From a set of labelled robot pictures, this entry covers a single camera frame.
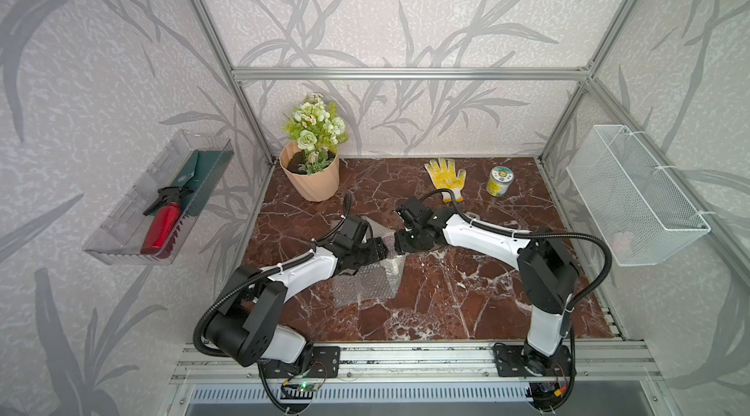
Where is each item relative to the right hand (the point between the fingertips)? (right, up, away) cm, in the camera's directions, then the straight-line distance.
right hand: (399, 245), depth 89 cm
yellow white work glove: (+18, +21, +26) cm, 39 cm away
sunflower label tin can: (+37, +21, +15) cm, 45 cm away
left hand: (-5, -3, 0) cm, 6 cm away
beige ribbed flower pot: (-27, +18, +9) cm, 34 cm away
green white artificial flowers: (-26, +36, +3) cm, 44 cm away
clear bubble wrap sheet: (-7, -11, -2) cm, 13 cm away
